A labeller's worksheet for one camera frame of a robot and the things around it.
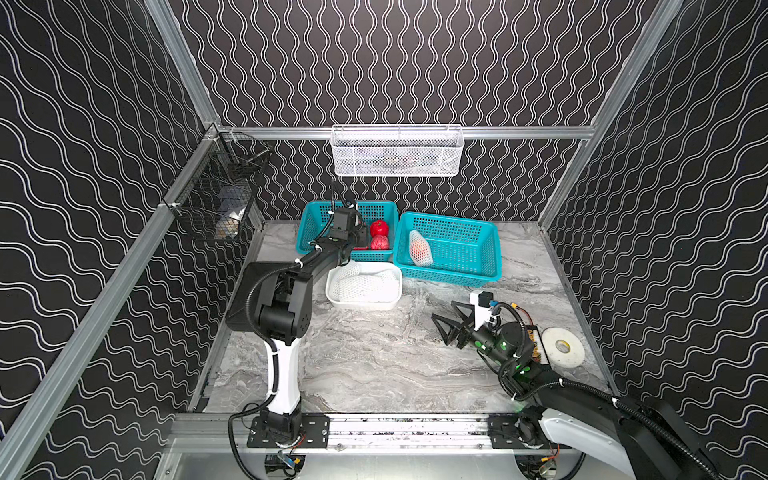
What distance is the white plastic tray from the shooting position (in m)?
0.92

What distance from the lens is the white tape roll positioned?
0.87 meters

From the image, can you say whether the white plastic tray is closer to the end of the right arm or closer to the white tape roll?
the end of the right arm

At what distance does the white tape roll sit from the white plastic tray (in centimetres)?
47
